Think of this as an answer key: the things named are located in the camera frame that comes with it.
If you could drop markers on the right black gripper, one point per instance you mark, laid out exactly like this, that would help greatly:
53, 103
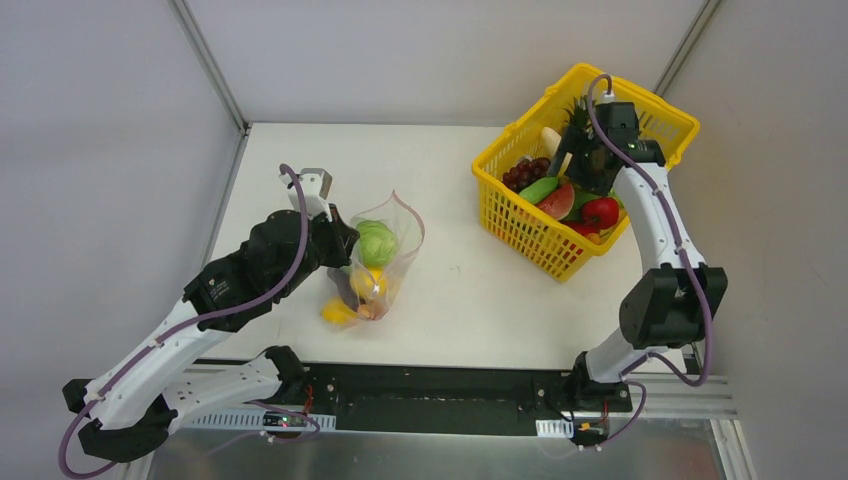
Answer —
582, 168

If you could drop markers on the yellow toy lemon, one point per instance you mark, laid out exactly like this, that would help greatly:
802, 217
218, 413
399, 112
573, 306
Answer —
336, 312
368, 283

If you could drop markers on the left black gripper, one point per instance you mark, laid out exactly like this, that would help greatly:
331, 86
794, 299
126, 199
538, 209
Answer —
337, 237

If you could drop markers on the clear zip top bag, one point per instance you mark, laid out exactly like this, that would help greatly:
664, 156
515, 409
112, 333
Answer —
409, 228

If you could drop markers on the white toy radish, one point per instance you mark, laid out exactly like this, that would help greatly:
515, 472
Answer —
550, 140

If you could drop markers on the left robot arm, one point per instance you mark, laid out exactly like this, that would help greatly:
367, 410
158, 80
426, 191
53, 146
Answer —
137, 405

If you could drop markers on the small green toy vegetable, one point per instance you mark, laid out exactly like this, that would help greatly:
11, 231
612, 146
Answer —
539, 190

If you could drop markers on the green toy cabbage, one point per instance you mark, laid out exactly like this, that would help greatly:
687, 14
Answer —
378, 244

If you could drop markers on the toy watermelon slice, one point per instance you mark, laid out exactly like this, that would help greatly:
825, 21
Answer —
559, 203

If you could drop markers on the yellow plastic basket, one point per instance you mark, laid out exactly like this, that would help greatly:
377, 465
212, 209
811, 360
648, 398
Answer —
550, 245

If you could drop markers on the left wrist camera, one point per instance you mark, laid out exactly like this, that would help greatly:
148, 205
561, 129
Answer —
315, 185

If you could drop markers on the toy pineapple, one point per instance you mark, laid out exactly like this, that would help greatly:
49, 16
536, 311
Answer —
577, 115

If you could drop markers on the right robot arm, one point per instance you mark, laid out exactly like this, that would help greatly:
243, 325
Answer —
668, 315

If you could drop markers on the red toy tomato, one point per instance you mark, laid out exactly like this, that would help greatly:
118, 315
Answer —
602, 213

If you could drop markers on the toy purple grapes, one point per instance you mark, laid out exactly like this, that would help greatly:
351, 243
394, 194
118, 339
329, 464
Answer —
527, 171

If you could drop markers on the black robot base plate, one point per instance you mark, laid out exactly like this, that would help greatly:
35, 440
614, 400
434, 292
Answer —
444, 400

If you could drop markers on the toy steak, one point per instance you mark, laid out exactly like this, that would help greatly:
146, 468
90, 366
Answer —
371, 310

